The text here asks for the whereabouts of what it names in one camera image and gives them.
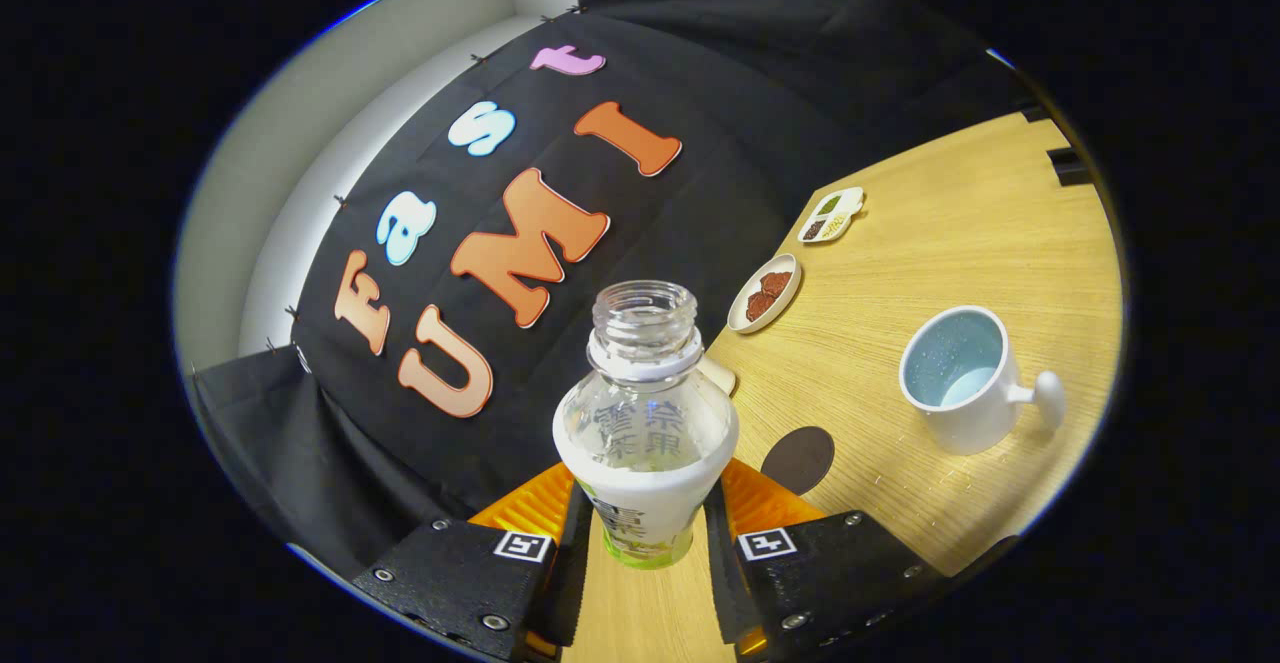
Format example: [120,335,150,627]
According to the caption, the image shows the black backdrop cloth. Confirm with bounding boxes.
[190,0,1051,584]

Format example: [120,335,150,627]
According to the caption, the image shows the white oval plate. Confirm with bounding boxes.
[727,253,803,335]

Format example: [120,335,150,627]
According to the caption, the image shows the white cup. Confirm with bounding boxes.
[898,305,1068,457]

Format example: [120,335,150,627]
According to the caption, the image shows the white compartment dish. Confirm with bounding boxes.
[797,186,867,245]

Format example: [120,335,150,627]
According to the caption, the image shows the clear plastic juice bottle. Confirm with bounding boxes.
[552,280,741,572]

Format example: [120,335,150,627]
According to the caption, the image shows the dark brown round coaster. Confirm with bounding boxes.
[760,426,836,496]

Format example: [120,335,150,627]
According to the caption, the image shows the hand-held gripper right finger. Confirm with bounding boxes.
[704,458,951,663]

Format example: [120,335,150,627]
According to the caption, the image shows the wooden table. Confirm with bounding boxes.
[560,108,1126,663]

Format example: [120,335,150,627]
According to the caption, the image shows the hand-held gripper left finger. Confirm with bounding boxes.
[352,461,595,663]

